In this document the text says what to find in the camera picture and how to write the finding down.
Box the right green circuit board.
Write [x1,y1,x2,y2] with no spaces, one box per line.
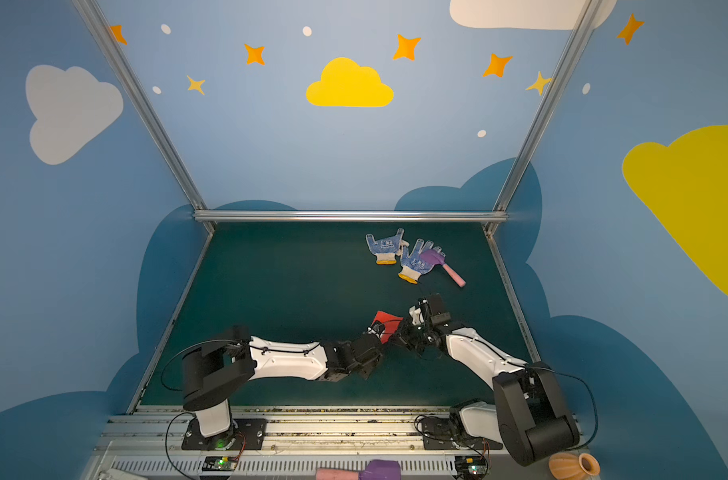
[454,456,488,480]

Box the left blue dotted work glove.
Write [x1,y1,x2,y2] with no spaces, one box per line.
[365,228,409,265]

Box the right blue dotted work glove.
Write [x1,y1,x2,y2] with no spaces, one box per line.
[398,239,446,284]

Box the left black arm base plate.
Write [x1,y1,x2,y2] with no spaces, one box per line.
[181,419,267,451]

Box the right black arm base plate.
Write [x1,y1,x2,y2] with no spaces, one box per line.
[414,415,504,451]

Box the blue dotted work glove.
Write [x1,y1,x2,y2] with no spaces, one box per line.
[398,239,446,284]
[365,228,409,265]

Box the left green circuit board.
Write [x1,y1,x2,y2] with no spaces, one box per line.
[202,456,240,472]

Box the right aluminium frame post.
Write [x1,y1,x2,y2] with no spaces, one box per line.
[484,0,604,240]

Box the terracotta ribbed vase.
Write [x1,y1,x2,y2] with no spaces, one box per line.
[548,452,601,480]

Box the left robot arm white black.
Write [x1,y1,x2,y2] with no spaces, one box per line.
[182,322,387,440]

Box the red square paper sheet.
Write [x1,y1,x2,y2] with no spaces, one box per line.
[370,311,403,344]

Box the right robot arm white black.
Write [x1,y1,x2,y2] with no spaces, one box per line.
[389,294,581,466]

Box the green circuit board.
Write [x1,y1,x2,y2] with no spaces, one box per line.
[202,456,240,472]
[454,456,488,480]

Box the front aluminium rail base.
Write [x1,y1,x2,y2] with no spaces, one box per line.
[81,405,590,480]

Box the aluminium frame post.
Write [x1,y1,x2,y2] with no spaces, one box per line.
[73,0,208,213]
[484,0,604,240]

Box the purple pink brush on table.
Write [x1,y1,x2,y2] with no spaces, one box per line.
[420,249,467,288]

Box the pink purple brush front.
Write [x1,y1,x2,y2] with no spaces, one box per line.
[315,460,402,480]

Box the left aluminium frame post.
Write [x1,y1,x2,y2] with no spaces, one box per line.
[73,0,208,213]

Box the rear aluminium frame bar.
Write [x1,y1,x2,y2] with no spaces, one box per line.
[194,210,508,223]

